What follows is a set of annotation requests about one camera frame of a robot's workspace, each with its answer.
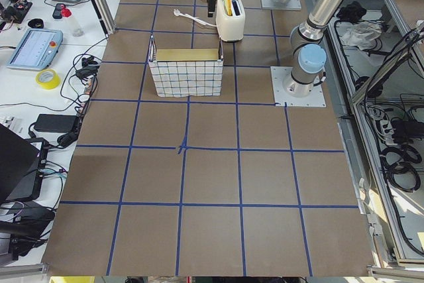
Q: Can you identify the white two-slot toaster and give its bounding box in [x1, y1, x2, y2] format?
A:
[216, 0, 246, 42]

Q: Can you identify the yellow toast slice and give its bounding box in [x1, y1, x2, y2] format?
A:
[225, 0, 232, 16]

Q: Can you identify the grid-pattern fabric storage basket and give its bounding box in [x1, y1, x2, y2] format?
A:
[148, 36, 224, 97]

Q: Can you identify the red-capped squeeze bottle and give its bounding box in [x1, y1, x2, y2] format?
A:
[61, 5, 84, 37]

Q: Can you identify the yellow tape roll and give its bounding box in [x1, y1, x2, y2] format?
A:
[35, 69, 61, 90]

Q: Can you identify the near blue teach pendant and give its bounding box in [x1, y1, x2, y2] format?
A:
[7, 28, 63, 71]

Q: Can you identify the black power adapter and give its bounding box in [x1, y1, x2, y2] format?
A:
[34, 114, 78, 133]

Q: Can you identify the black laptop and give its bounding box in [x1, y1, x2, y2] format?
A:
[1, 126, 48, 203]

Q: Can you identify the white toaster power cord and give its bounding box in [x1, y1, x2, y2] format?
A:
[172, 9, 219, 28]

